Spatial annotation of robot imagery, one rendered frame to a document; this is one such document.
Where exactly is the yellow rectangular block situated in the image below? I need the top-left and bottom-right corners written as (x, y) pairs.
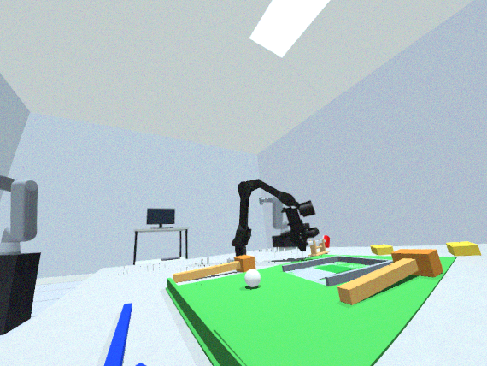
top-left (370, 245), bottom-right (394, 255)
top-left (446, 241), bottom-right (482, 256)

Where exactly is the orange wooden mallet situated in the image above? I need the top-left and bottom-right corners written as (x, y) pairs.
top-left (337, 249), bottom-right (443, 305)
top-left (173, 256), bottom-right (256, 283)

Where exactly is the white golf ball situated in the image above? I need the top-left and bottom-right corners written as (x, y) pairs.
top-left (244, 269), bottom-right (261, 287)

